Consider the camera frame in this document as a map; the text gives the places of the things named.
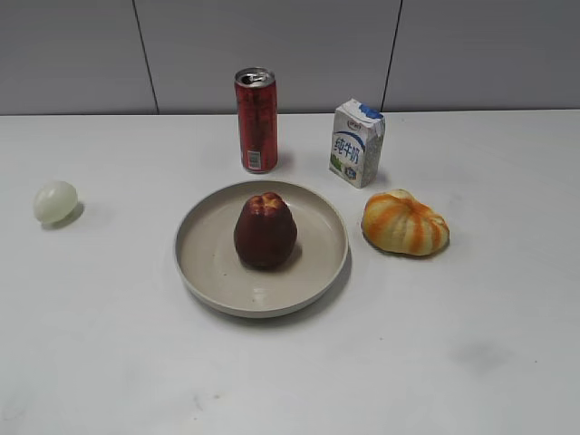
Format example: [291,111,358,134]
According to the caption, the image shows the dark red apple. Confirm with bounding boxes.
[234,191,297,268]

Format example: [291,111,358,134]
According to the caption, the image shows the beige round plate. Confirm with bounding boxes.
[173,180,350,318]

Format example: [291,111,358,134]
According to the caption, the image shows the orange white striped pumpkin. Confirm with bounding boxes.
[361,189,450,256]

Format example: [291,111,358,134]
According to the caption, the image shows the white blue milk carton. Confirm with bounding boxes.
[329,99,386,189]

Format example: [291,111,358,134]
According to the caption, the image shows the red drink can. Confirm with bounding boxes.
[235,67,278,173]

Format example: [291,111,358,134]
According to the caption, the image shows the pale green egg-shaped object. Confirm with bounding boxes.
[33,180,78,224]

